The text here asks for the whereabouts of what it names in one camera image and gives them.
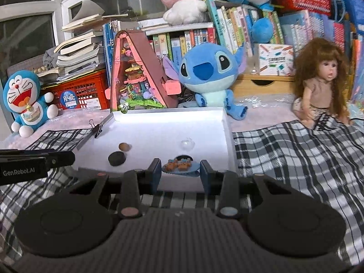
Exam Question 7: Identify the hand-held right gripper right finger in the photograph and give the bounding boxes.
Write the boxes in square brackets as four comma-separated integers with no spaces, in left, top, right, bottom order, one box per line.
[200,160,288,219]

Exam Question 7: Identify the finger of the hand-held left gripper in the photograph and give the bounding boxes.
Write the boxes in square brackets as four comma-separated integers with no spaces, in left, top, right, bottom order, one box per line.
[0,149,76,168]

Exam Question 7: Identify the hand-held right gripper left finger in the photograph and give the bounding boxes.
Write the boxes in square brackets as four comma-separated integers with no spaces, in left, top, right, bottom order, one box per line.
[68,158,162,219]

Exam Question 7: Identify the blue clothespin with bears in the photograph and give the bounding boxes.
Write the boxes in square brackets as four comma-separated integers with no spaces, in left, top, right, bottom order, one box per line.
[162,158,200,176]

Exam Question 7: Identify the white cardboard box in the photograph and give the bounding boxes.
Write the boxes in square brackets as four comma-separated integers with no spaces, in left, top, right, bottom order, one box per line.
[71,106,238,194]

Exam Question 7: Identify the black binder clip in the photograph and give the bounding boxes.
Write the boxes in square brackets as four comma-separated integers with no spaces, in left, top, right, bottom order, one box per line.
[89,119,103,137]

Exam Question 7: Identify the blue white cat plush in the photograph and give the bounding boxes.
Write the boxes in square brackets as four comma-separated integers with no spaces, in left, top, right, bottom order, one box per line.
[2,71,59,138]

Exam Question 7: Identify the red plastic crate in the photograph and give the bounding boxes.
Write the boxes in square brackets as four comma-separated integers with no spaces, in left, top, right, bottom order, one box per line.
[43,70,110,110]

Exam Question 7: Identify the black white plaid blanket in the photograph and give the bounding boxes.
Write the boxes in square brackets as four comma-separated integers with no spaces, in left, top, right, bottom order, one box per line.
[0,119,364,265]

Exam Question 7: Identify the pink triangular miniature house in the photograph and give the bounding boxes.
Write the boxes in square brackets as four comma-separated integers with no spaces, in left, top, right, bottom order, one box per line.
[105,30,181,112]

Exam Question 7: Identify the grey crumpled cloth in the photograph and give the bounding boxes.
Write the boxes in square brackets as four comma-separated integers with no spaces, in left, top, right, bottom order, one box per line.
[43,45,61,67]

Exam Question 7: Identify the blue alien plush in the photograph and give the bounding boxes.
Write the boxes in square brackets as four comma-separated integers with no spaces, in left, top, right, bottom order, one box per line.
[162,43,248,120]

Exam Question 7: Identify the wooden drawer box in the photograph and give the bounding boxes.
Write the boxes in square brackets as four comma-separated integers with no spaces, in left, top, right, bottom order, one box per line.
[232,73,296,97]

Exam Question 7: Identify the stack of worn books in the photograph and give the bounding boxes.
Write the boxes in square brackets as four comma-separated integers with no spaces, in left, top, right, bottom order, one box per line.
[37,0,128,83]

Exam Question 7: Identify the blue standing folders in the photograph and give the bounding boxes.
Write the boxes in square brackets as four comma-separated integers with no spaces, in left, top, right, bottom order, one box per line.
[103,20,120,88]

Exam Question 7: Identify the white printed carton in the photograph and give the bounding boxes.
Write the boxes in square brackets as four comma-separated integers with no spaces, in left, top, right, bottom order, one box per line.
[257,43,295,76]

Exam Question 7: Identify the long-haired baby doll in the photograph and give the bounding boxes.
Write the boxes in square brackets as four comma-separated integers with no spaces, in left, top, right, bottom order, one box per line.
[293,38,354,130]

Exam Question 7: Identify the row of shelf books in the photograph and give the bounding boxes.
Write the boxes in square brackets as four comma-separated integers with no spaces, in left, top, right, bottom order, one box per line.
[142,6,353,63]

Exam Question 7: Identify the colourful picture books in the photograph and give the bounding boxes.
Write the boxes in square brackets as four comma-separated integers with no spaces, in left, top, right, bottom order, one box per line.
[348,31,364,106]

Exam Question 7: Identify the blue patterned bag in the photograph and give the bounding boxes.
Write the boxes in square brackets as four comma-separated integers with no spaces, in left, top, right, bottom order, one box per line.
[324,0,364,35]

